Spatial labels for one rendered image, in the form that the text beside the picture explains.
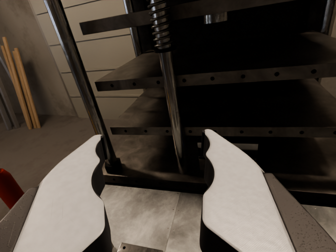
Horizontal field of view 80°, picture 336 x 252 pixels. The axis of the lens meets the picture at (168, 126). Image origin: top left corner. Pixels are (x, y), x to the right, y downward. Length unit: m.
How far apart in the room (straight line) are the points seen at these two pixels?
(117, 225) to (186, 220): 0.29
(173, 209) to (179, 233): 0.11
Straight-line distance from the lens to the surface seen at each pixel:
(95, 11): 3.29
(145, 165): 1.18
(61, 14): 0.98
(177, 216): 0.90
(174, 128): 0.92
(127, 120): 1.13
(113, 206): 1.01
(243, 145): 0.98
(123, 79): 0.96
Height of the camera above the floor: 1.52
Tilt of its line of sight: 29 degrees down
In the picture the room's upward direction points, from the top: 10 degrees counter-clockwise
